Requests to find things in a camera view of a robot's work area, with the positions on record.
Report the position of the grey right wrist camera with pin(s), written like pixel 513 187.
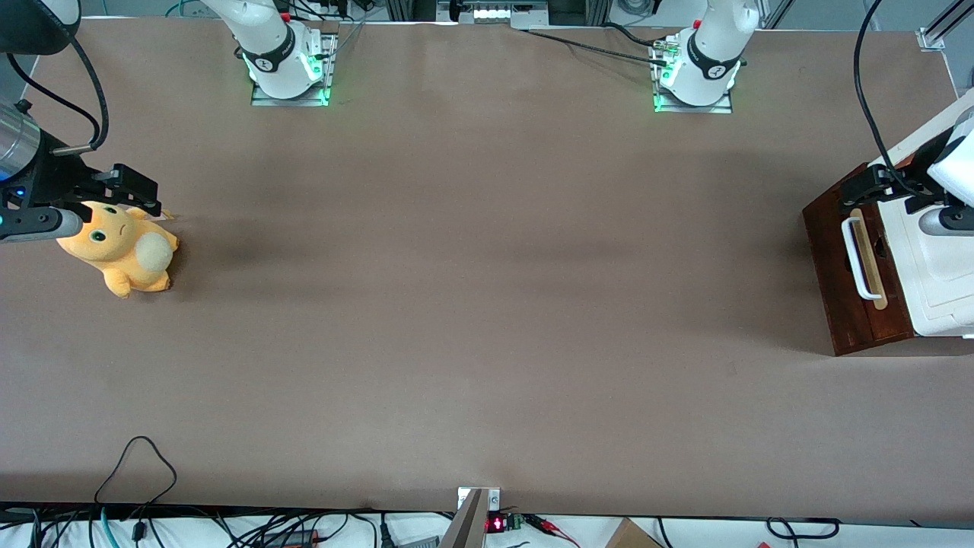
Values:
pixel 38 224

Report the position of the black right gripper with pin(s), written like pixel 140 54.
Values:
pixel 55 180

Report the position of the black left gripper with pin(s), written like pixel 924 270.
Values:
pixel 918 169

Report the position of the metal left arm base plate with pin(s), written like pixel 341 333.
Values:
pixel 692 108

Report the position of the grey power strip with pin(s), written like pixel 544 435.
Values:
pixel 494 12

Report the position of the red LED display module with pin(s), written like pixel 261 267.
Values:
pixel 496 524

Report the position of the orange plush toy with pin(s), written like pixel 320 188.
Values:
pixel 129 259

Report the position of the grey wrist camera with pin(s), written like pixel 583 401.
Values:
pixel 38 224
pixel 947 221

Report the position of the black power adapter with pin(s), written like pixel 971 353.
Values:
pixel 293 538

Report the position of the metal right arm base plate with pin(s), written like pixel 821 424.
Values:
pixel 289 101

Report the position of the aluminium profile frame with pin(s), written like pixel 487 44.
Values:
pixel 942 27

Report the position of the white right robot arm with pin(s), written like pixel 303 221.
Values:
pixel 274 46

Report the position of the brown cardboard box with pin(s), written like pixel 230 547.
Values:
pixel 630 536

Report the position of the red clip leads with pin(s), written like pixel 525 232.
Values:
pixel 554 529

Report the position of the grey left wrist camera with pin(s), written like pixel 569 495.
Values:
pixel 947 221

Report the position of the white and brown cabinet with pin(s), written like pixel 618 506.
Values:
pixel 943 274

